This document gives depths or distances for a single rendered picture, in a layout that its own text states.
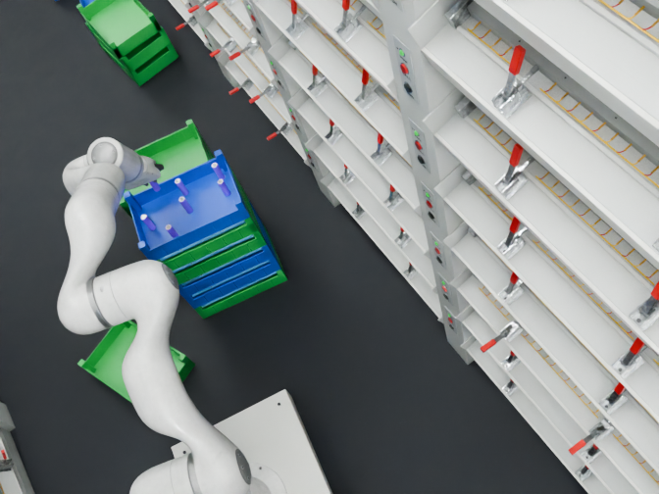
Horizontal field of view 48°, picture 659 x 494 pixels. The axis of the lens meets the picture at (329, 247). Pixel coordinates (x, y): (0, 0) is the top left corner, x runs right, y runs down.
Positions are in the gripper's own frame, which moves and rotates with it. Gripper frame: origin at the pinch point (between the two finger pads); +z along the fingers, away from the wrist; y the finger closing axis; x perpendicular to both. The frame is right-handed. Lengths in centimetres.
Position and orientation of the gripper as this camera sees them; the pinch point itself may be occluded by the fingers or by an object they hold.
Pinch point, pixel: (147, 177)
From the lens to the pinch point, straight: 205.7
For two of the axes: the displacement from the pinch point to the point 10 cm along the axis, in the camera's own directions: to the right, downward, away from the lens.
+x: -3.6, -9.3, 0.9
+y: 9.3, -3.6, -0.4
